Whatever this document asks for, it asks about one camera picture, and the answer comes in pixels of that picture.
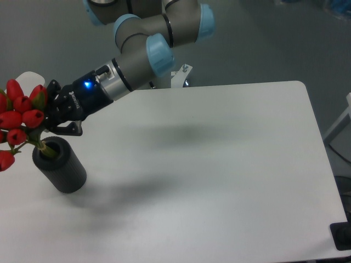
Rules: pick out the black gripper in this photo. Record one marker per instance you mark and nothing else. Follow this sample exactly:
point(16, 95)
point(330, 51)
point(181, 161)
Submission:
point(74, 102)

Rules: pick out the red tulip bouquet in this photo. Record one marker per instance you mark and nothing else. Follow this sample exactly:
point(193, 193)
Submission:
point(22, 118)

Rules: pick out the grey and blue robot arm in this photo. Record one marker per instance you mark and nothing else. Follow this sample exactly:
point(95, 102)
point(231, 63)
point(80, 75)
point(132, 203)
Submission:
point(145, 33)

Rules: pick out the dark grey ribbed vase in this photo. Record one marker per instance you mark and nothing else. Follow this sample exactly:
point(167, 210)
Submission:
point(65, 172)

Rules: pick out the white chair on left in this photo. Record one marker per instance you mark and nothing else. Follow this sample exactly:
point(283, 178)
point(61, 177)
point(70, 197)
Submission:
point(29, 79)

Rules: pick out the white furniture at right edge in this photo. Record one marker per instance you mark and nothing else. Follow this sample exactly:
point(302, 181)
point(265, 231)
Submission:
point(338, 125)

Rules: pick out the black device at table corner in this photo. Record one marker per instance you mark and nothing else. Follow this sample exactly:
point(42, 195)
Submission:
point(341, 235)

